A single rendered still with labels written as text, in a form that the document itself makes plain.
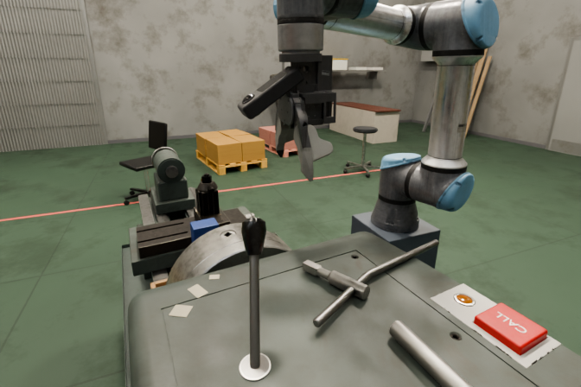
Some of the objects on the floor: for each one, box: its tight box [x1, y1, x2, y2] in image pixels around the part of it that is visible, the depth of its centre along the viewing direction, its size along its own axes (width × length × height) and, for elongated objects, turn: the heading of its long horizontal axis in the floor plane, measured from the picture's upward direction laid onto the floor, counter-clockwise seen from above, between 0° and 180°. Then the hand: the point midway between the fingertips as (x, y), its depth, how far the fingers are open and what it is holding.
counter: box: [329, 102, 401, 143], centre depth 813 cm, size 66×206×73 cm, turn 22°
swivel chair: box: [119, 120, 168, 206], centre depth 404 cm, size 61×61×96 cm
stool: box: [343, 126, 380, 177], centre depth 518 cm, size 64×67×71 cm
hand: (290, 169), depth 60 cm, fingers open, 14 cm apart
